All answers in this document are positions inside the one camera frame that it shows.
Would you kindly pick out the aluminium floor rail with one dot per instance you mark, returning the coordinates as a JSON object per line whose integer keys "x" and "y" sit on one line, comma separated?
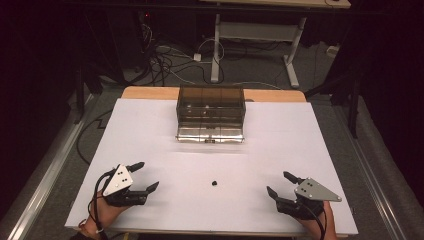
{"x": 43, "y": 176}
{"x": 373, "y": 180}

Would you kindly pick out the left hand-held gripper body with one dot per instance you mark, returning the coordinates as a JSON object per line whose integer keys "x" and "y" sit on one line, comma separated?
{"x": 117, "y": 181}

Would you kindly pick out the white power adapter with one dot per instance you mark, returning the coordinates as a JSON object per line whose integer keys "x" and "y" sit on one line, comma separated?
{"x": 197, "y": 57}

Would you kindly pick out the person's left hand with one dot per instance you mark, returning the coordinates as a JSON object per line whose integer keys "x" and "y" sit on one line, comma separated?
{"x": 105, "y": 213}

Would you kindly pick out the white table sheet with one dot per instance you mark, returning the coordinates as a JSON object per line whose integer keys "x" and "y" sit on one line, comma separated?
{"x": 166, "y": 150}

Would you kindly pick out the desk with white frame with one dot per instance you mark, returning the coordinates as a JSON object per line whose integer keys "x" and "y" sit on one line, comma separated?
{"x": 253, "y": 31}

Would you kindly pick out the person's right hand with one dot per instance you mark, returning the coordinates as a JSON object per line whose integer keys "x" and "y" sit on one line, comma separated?
{"x": 325, "y": 226}

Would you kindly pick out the black metal stand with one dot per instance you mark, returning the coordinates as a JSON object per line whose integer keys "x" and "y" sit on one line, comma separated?
{"x": 80, "y": 93}
{"x": 353, "y": 106}

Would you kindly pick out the black computer tower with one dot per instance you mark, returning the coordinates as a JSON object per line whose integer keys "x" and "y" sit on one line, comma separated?
{"x": 128, "y": 40}

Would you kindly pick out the transparent brown drawer box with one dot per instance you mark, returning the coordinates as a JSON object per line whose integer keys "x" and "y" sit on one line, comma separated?
{"x": 210, "y": 111}

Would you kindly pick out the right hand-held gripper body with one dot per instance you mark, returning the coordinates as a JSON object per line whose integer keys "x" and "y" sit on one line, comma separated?
{"x": 315, "y": 192}

